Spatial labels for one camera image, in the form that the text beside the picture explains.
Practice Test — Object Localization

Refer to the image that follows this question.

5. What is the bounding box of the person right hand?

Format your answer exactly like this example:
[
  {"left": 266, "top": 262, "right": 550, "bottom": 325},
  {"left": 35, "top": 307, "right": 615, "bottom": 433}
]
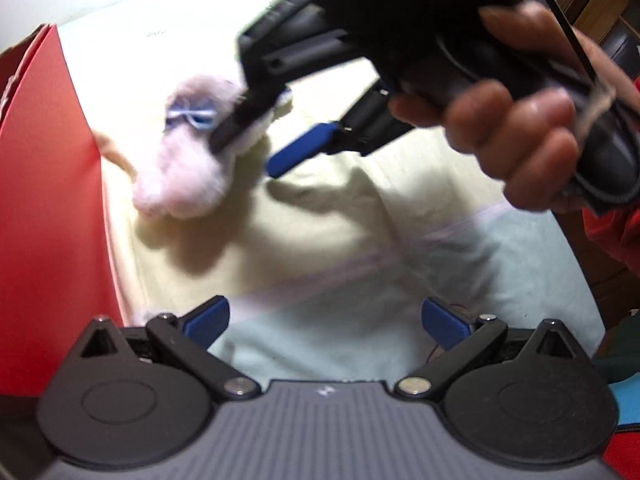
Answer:
[{"left": 390, "top": 1, "right": 639, "bottom": 214}]

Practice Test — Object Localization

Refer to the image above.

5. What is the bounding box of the bear print bed sheet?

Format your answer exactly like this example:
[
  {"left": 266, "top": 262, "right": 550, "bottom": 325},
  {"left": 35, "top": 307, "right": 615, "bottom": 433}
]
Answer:
[{"left": 61, "top": 0, "right": 604, "bottom": 382}]

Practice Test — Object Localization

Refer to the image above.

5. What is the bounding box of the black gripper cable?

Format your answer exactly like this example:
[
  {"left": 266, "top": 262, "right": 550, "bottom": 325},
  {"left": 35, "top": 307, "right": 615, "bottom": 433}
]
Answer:
[{"left": 514, "top": 0, "right": 599, "bottom": 82}]

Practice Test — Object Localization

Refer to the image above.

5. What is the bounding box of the red cardboard box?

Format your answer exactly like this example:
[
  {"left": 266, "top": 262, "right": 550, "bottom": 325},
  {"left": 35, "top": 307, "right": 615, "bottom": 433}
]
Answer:
[{"left": 0, "top": 25, "right": 122, "bottom": 398}]

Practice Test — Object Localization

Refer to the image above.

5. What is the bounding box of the pink plush toy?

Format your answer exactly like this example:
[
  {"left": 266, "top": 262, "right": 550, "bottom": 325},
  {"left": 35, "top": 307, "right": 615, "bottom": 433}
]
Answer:
[{"left": 132, "top": 77, "right": 293, "bottom": 220}]

